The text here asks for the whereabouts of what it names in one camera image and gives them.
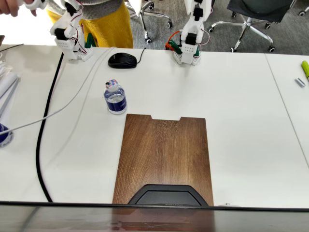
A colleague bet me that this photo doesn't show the yellow corduroy skirt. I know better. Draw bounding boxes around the yellow corduroy skirt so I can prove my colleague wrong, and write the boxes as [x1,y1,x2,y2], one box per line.
[47,2,134,48]

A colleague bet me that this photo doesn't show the black computer mouse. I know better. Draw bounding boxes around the black computer mouse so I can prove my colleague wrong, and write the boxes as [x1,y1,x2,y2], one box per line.
[108,52,138,69]

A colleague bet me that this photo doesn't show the yellow-green marker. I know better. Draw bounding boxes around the yellow-green marker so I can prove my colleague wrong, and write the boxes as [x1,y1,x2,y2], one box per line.
[301,60,309,84]

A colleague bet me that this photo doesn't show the dark glossy screen edge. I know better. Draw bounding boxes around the dark glossy screen edge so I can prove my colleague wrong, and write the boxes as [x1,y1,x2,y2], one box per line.
[0,201,309,232]

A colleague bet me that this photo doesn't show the person's right hand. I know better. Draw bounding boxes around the person's right hand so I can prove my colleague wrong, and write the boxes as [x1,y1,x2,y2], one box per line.
[0,0,37,17]

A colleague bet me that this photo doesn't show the thick black cable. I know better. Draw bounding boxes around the thick black cable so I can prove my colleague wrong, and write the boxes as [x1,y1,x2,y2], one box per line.
[35,50,65,203]

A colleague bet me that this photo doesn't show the black office chair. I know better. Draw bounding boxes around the black office chair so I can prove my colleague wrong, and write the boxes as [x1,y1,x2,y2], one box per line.
[208,0,297,53]

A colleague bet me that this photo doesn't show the brown wooden board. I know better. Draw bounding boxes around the brown wooden board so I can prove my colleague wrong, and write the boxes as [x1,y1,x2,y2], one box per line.
[112,114,214,206]

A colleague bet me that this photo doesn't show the black monitor stand base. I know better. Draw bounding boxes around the black monitor stand base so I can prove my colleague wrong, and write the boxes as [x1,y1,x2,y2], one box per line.
[127,184,210,206]

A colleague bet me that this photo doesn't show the white leader robot arm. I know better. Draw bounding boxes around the white leader robot arm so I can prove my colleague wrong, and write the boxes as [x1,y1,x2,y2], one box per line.
[23,0,94,62]

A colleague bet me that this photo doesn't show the blue label water bottle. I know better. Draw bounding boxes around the blue label water bottle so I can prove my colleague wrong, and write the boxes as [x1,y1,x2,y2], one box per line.
[103,78,128,115]

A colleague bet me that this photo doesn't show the grey knit sweater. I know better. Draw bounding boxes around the grey knit sweater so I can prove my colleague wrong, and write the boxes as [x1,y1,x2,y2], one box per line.
[45,0,126,20]

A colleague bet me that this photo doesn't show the white cable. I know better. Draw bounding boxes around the white cable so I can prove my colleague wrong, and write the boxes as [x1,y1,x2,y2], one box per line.
[0,47,116,135]

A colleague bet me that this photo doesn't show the thin grey cable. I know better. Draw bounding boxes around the thin grey cable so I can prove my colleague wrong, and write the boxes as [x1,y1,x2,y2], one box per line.
[41,48,114,170]

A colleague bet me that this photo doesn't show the orange cable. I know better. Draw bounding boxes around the orange cable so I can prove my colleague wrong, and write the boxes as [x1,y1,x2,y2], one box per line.
[165,30,183,50]

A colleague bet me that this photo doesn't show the black mouse cable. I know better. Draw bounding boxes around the black mouse cable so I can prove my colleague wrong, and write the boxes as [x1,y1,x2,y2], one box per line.
[136,47,147,65]

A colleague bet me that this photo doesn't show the blue and white cup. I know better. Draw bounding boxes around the blue and white cup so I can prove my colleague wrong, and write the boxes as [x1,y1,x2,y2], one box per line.
[0,123,14,148]

